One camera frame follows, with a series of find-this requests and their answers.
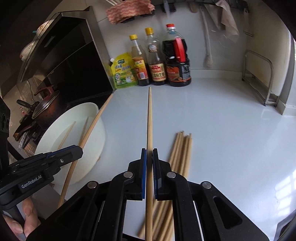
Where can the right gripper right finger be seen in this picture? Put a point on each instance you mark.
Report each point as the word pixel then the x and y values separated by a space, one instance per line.
pixel 171 186

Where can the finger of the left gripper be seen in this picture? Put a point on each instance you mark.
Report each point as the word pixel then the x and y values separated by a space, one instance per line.
pixel 64 156

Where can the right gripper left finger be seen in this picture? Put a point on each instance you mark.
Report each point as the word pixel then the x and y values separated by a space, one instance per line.
pixel 128 185

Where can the wooden chopstick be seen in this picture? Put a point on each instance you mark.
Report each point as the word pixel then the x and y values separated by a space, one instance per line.
pixel 159 208
pixel 168 215
pixel 181 158
pixel 184 172
pixel 178 153

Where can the white plastic bin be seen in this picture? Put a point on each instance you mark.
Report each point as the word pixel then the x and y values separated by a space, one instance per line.
pixel 94 145

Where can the dark pot with lid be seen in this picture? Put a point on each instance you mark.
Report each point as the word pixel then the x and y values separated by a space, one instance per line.
pixel 49 109

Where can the black range hood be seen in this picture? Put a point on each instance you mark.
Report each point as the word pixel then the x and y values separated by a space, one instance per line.
pixel 71 56

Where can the yellow green refill pouch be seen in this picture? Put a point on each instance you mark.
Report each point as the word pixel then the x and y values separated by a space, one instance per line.
pixel 123 72

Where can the yellow cap soy sauce bottle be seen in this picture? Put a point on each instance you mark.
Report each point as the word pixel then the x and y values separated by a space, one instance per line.
pixel 156 64

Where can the yellow cap vinegar bottle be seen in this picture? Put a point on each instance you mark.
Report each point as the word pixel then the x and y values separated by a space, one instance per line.
pixel 139 61

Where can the hanging white brush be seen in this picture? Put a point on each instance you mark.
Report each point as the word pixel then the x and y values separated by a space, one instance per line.
pixel 208 61

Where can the metal cutting board rack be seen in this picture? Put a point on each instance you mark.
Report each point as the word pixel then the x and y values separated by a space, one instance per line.
pixel 258 72

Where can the large red cap soy jug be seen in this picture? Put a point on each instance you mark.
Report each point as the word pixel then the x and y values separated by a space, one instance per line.
pixel 174 49

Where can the pink checkered cloth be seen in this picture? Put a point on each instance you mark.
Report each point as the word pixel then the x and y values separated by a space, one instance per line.
pixel 128 9

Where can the hanging beige towel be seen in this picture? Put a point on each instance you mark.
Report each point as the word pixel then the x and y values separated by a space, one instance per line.
pixel 223 19

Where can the white cutting board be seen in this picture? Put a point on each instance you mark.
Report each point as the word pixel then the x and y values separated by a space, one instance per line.
pixel 271 39

